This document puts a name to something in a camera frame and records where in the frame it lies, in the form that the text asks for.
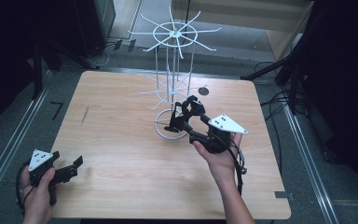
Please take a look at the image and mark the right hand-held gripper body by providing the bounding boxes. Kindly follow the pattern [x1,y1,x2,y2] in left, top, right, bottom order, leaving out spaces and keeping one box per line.
[188,114,249,155]

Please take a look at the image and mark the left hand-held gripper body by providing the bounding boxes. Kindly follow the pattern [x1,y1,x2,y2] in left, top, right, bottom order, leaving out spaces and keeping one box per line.
[27,148,78,207]

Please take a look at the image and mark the white wire display rack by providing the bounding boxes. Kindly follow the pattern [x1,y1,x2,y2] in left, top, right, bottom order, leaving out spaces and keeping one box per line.
[127,7,223,141]

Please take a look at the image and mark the person's right hand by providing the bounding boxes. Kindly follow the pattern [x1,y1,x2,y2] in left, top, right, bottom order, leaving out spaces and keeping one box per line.
[193,133,243,189]

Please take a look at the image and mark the person's left hand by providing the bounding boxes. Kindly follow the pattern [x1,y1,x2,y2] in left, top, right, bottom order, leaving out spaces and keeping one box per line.
[21,166,57,224]

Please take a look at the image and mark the black tape floor mark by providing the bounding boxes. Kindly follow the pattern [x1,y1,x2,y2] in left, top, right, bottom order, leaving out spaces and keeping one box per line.
[50,101,65,121]

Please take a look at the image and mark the black stand legs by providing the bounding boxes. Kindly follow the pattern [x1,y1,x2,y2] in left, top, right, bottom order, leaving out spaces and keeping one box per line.
[241,50,304,90]

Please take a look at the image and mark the black upright stand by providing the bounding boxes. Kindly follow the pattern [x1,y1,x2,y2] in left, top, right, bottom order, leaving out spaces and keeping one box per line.
[32,38,45,101]

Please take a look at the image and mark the grey tape strip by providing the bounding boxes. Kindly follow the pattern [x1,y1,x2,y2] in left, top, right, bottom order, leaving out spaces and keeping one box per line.
[274,190,295,201]

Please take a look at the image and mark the light wooden cabinet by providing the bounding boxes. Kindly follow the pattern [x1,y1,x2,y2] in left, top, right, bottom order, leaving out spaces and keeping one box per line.
[172,0,315,63]

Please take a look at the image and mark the dark cabinet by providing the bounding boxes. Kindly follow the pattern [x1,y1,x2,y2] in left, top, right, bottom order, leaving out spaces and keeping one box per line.
[73,0,117,59]

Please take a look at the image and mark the metal floor rail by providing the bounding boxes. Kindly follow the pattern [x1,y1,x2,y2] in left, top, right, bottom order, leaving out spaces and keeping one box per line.
[282,104,340,224]
[0,69,53,208]

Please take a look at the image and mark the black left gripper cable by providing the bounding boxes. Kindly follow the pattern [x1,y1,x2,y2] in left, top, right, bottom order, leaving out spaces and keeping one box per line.
[15,161,34,217]

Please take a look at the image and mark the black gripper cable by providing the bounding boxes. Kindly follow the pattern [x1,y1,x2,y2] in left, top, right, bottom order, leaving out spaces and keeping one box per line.
[227,136,248,196]
[15,161,34,217]

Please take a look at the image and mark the black floor cable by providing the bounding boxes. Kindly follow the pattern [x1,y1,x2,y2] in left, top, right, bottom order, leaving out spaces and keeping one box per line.
[259,90,299,166]

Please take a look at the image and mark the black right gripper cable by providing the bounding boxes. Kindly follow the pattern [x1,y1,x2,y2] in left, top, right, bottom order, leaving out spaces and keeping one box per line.
[227,136,248,196]

